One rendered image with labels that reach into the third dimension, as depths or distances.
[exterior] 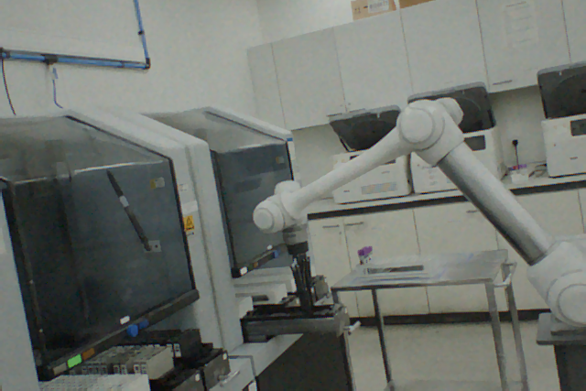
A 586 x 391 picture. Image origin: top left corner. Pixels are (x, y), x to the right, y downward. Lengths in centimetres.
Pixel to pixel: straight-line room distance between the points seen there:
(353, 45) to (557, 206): 180
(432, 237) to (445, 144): 263
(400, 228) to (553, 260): 269
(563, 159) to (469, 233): 74
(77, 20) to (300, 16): 226
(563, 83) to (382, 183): 133
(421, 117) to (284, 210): 53
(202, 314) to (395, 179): 259
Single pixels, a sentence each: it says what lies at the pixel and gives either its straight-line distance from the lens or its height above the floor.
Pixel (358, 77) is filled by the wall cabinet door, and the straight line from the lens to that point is 471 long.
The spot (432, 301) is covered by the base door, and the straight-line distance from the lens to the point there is 449.
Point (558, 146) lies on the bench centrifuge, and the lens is 422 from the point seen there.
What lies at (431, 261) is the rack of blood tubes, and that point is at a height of 88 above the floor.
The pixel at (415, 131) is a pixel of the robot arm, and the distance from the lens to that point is 174.
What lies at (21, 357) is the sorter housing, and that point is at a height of 103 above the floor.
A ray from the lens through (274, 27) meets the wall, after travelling 537.
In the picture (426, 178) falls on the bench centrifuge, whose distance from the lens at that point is 433.
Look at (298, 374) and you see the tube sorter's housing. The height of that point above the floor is 55.
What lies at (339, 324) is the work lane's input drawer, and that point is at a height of 77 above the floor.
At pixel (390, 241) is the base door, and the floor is 61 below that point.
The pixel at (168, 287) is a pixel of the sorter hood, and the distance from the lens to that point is 186.
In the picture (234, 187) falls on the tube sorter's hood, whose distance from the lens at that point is 223.
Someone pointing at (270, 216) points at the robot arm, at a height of 117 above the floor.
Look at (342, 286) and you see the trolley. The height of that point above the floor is 82.
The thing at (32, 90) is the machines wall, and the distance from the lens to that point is 318.
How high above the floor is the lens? 137
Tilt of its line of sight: 3 degrees down
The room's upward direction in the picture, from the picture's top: 10 degrees counter-clockwise
